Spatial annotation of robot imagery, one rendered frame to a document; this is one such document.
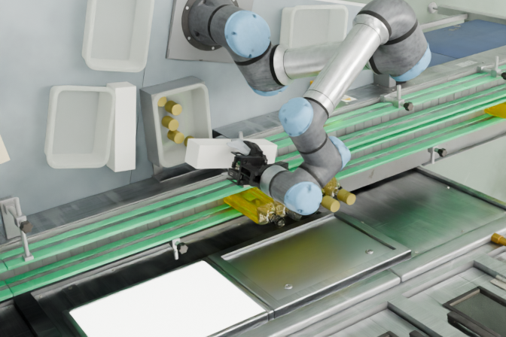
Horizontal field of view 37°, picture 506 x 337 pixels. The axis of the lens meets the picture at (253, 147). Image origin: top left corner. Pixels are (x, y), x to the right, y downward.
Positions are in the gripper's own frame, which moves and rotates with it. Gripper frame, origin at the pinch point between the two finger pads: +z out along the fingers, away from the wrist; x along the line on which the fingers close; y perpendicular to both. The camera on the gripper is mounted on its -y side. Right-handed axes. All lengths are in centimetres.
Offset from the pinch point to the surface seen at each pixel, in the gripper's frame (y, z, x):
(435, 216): -74, -7, 18
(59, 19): 38, 34, -26
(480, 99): -110, 15, -15
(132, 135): 15.7, 28.1, 2.9
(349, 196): -36.7, -6.9, 10.5
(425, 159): -97, 22, 9
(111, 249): 22.6, 17.6, 32.2
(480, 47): -139, 44, -31
